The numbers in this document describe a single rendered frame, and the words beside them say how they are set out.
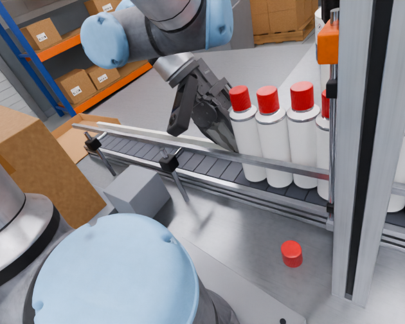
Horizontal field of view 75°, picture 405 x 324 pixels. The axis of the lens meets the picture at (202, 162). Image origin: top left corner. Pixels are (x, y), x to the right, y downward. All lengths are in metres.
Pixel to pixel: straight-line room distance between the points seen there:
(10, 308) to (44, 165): 0.39
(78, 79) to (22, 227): 3.78
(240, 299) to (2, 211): 0.31
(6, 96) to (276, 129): 4.27
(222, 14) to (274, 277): 0.41
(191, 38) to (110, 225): 0.26
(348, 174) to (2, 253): 0.30
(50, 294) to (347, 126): 0.26
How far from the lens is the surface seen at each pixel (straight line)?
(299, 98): 0.43
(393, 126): 0.23
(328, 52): 0.29
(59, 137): 1.33
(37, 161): 0.64
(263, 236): 0.55
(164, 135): 0.77
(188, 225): 0.61
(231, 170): 0.61
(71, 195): 0.69
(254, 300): 0.43
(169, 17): 0.35
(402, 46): 0.21
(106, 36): 0.43
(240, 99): 0.46
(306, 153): 0.48
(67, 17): 4.86
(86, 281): 0.23
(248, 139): 0.49
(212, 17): 0.38
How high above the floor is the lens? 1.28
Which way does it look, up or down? 37 degrees down
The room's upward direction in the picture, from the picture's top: 21 degrees counter-clockwise
